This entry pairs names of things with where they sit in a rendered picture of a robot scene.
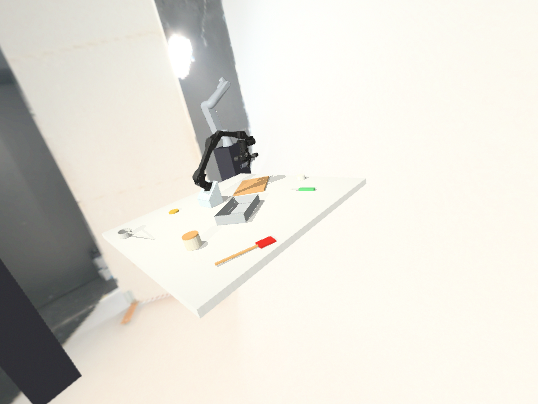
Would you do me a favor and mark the red spatula with wooden handle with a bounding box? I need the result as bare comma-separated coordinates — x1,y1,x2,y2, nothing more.
215,236,276,265

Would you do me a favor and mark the pale yellow wooden board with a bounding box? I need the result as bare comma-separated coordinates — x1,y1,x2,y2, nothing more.
233,176,269,196

